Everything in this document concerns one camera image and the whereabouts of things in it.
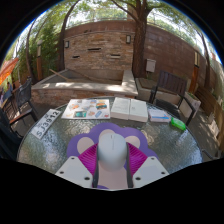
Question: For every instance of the colourful printed sheet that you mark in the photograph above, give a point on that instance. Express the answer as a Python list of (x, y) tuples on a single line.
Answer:
[(87, 109)]

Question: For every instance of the dark wall lamp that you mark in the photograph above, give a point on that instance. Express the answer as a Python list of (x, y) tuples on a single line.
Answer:
[(66, 44), (128, 39)]

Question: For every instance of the dark slatted armchair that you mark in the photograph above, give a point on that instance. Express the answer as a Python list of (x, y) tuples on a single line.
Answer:
[(172, 90)]

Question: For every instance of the thin curved tree trunk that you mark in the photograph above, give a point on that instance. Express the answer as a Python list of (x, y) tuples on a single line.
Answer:
[(62, 36)]

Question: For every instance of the orange parasol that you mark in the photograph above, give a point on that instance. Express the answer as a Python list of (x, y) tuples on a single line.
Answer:
[(6, 68)]

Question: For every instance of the green small bottle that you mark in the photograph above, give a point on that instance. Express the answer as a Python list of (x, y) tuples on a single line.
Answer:
[(178, 124)]

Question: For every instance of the black mesh-back chair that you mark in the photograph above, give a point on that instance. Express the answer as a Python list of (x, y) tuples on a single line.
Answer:
[(22, 98)]

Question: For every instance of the white computer mouse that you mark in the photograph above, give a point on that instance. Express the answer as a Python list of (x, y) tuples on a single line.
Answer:
[(112, 150)]

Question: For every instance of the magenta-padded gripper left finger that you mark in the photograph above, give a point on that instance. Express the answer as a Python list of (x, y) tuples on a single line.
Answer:
[(75, 171)]

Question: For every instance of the purple paw-shaped mouse pad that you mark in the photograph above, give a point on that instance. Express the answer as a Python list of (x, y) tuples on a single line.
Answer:
[(85, 144)]

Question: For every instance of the small white blue box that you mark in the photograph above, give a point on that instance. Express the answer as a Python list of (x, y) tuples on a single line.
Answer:
[(159, 115)]

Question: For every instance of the open white book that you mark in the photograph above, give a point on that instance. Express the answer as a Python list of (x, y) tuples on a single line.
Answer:
[(129, 109)]

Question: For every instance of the thick tree trunk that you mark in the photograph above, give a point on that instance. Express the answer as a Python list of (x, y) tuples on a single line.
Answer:
[(139, 43)]

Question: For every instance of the person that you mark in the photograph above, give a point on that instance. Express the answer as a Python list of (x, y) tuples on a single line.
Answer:
[(8, 89)]

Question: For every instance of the white number plate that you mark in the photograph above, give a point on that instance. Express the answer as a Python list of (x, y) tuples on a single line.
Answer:
[(46, 123)]

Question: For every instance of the wooden lamp post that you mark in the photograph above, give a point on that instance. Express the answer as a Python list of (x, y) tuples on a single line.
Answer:
[(195, 71), (39, 60)]

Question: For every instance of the white square bin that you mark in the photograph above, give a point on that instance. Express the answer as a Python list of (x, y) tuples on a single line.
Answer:
[(196, 100)]

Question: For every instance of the wooden slatted bench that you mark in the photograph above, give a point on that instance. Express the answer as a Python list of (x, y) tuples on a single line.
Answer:
[(210, 106)]

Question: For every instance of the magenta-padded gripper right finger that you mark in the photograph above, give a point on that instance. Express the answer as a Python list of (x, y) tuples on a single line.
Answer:
[(150, 170)]

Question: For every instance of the grey wall utility box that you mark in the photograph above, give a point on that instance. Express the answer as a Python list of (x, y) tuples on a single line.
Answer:
[(150, 65)]

